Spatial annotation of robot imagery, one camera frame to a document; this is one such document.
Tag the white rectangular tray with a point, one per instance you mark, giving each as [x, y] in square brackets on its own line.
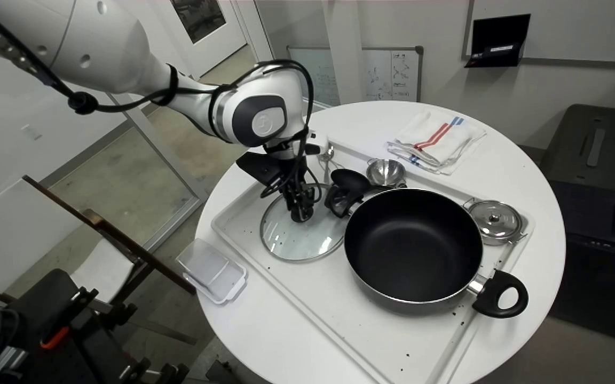
[309, 309]

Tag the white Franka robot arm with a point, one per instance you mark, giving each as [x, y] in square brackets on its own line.
[108, 50]

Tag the black plastic ladle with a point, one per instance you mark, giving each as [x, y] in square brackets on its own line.
[346, 187]

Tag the glass lid with black knob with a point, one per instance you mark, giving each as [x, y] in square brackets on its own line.
[299, 244]

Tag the round steel cup with knob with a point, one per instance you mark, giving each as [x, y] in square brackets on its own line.
[495, 220]

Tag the dark framed poster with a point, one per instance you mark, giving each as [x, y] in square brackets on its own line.
[196, 17]

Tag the white striped cloth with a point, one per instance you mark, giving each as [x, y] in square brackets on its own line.
[436, 142]

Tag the black equipment stand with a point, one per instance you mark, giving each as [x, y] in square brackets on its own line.
[51, 320]

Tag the black marker tray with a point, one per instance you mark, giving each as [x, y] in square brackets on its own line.
[499, 38]

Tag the small steel measuring cup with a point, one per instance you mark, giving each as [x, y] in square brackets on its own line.
[384, 171]

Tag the small leaning whiteboard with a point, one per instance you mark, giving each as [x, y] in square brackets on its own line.
[393, 75]

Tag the dark green bin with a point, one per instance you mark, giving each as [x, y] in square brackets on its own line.
[593, 142]

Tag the steel measuring spoon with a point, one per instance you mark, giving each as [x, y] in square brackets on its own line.
[327, 151]

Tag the white door with glass pane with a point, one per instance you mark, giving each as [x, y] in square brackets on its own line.
[9, 177]

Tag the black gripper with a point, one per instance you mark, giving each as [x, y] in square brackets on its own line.
[295, 171]

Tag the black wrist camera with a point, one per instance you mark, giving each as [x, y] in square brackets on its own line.
[261, 167]

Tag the clear plastic container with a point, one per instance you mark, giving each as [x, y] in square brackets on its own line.
[211, 271]

